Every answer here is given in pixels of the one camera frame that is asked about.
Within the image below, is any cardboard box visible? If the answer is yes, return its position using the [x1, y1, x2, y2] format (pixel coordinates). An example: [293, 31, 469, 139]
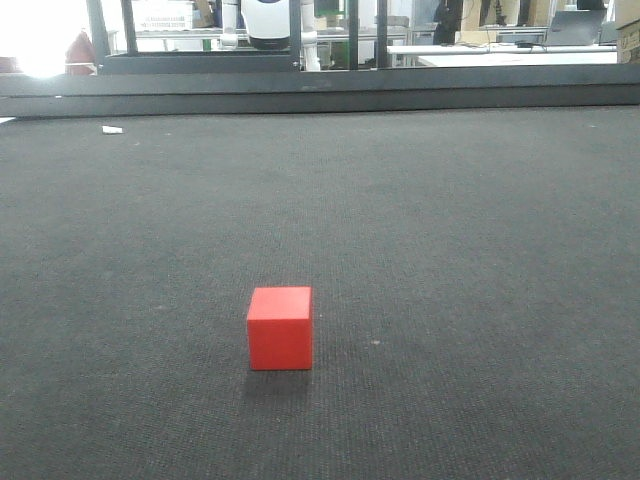
[615, 0, 640, 64]

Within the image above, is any red background object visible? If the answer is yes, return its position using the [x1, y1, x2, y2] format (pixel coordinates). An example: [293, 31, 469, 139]
[65, 30, 96, 75]

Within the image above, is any black metal frame rack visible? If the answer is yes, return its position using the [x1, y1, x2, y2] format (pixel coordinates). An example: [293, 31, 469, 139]
[85, 0, 389, 75]

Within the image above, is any red magnetic cube block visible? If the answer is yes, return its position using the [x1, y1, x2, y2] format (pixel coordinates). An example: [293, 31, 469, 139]
[246, 286, 313, 371]

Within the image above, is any white background table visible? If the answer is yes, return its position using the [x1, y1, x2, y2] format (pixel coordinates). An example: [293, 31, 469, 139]
[387, 43, 618, 68]

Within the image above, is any white robot body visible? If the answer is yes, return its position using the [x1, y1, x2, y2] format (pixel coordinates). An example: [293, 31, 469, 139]
[219, 0, 321, 72]

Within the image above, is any grey laptop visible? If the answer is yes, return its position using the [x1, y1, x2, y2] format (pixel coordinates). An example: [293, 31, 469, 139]
[544, 10, 606, 46]

